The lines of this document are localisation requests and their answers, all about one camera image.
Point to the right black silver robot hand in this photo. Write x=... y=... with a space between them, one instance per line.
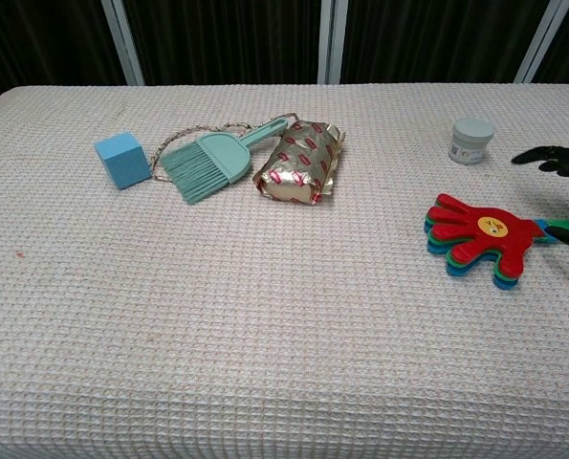
x=566 y=160

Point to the red hand clapper toy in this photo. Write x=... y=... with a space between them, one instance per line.
x=494 y=229

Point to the small white jar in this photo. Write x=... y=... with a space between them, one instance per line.
x=473 y=138

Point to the gold foil packet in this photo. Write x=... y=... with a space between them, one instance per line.
x=298 y=162

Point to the beige waffle tablecloth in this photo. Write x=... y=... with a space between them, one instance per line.
x=265 y=311

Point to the teal plastic brush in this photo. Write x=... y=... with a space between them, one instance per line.
x=222 y=153

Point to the blue foam cube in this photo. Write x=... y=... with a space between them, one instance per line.
x=124 y=160

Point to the silver metal post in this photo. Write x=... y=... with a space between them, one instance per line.
x=542 y=43
x=332 y=43
x=126 y=43

